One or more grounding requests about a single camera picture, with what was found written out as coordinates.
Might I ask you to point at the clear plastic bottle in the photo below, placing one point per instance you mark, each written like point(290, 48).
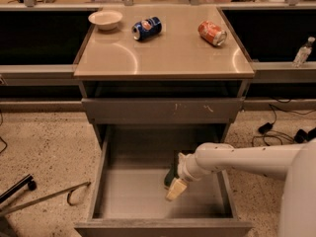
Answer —
point(303, 53)

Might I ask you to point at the black office chair base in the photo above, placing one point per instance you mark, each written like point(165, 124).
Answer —
point(302, 136)

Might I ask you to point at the closed top drawer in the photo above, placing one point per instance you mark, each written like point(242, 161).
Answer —
point(161, 110)

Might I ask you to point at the open middle drawer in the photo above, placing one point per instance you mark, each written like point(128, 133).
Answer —
point(129, 195)

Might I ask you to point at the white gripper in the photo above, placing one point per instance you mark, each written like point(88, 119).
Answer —
point(185, 170)

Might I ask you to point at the orange soda can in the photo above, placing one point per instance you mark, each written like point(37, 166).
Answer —
point(212, 33)

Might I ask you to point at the green yellow sponge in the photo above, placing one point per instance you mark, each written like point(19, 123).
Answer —
point(171, 175)

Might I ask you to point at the blue soda can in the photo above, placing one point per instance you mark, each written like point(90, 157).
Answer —
point(146, 29)

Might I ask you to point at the white ceramic bowl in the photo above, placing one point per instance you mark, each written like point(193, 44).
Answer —
point(105, 20)

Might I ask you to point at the grey metal stand leg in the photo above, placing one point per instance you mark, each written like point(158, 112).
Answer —
point(68, 191)

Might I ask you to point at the black stand leg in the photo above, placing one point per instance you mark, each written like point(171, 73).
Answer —
point(26, 181)

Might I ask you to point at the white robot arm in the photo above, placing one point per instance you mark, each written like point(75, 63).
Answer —
point(295, 164)

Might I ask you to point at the black power adapter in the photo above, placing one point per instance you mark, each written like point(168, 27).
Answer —
point(265, 128)

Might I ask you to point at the grey drawer cabinet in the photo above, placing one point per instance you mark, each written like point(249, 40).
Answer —
point(177, 63)

